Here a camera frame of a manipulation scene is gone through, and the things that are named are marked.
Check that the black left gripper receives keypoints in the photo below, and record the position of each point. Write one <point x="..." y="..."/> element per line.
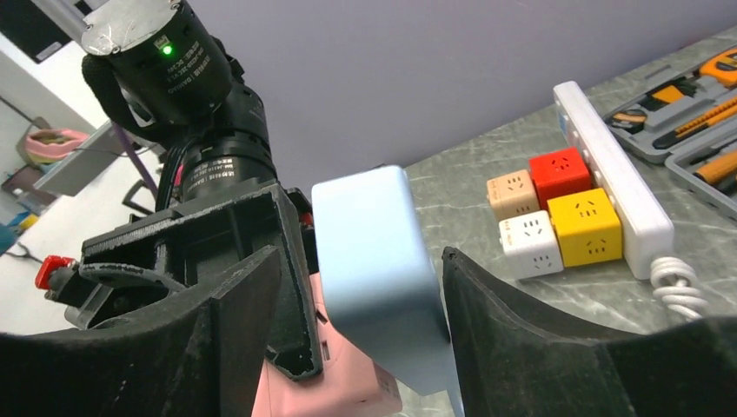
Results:
<point x="197" y="240"/>

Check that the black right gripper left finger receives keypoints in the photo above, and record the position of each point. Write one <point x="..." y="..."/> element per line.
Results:
<point x="198" y="352"/>

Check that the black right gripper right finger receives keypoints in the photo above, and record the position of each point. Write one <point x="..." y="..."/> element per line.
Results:
<point x="519" y="356"/>

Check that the pink cube socket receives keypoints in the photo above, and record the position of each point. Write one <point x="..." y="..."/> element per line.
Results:
<point x="350" y="384"/>

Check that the light blue power strip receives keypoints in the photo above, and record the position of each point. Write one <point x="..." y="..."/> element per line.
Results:
<point x="379" y="284"/>

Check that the white power strip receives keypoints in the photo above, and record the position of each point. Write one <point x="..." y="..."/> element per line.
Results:
<point x="648" y="233"/>

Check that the grey tool tray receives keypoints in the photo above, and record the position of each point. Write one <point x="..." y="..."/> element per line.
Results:
<point x="686" y="122"/>

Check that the white cube socket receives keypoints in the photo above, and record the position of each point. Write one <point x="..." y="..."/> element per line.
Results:
<point x="530" y="245"/>

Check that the yellow cube socket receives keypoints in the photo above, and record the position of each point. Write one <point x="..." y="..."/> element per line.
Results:
<point x="587" y="227"/>

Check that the beige cube socket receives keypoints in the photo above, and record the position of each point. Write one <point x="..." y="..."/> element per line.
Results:
<point x="512" y="195"/>

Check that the red cube socket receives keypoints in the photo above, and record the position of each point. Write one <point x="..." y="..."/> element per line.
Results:
<point x="559" y="173"/>

